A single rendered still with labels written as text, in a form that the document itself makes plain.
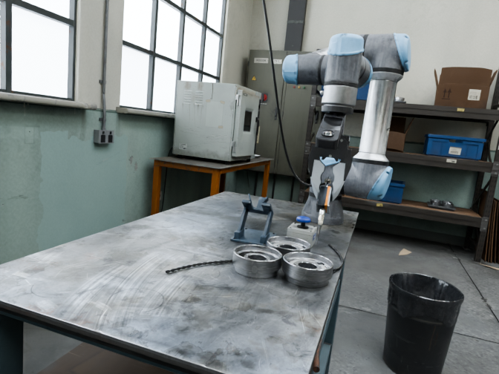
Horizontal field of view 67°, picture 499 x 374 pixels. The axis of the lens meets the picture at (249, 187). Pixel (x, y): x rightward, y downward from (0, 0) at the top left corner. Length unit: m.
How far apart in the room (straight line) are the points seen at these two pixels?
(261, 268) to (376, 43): 0.85
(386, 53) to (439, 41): 3.65
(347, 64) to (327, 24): 4.18
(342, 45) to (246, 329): 0.60
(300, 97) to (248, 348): 4.24
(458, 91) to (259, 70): 2.20
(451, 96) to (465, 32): 0.91
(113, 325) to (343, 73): 0.65
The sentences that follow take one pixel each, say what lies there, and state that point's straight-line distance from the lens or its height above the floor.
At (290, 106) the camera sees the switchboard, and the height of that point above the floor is 1.40.
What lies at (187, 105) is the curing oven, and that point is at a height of 1.23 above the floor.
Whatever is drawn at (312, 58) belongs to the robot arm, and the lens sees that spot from 1.01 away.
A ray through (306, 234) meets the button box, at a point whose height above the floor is 0.84.
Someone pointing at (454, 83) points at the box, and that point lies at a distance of 4.37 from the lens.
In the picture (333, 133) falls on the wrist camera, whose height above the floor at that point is 1.11.
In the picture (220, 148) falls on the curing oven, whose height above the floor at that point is 0.91.
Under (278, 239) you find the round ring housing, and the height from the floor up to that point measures 0.83.
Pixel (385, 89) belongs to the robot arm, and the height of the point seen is 1.26.
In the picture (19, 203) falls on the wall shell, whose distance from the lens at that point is 2.38.
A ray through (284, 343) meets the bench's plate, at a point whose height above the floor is 0.80.
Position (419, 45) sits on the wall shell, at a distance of 4.93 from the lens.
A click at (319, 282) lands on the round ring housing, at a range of 0.78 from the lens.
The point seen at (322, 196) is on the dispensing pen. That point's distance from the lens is 0.86.
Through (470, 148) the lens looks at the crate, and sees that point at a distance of 4.38.
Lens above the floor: 1.10
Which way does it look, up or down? 9 degrees down
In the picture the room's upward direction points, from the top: 6 degrees clockwise
